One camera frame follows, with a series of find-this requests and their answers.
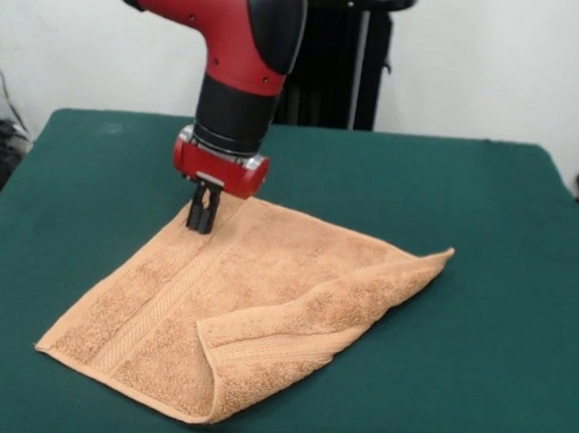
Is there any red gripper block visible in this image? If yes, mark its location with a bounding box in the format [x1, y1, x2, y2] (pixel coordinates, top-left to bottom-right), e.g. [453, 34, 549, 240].
[167, 123, 273, 241]

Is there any tan terry towel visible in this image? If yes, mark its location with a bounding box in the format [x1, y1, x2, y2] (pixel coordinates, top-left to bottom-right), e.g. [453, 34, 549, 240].
[27, 179, 459, 433]

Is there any dark green table cloth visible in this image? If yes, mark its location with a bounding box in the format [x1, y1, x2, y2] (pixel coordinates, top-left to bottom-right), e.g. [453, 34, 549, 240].
[0, 100, 579, 433]

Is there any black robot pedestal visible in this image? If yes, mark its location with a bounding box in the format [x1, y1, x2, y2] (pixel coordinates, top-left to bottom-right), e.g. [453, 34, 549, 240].
[271, 0, 421, 136]

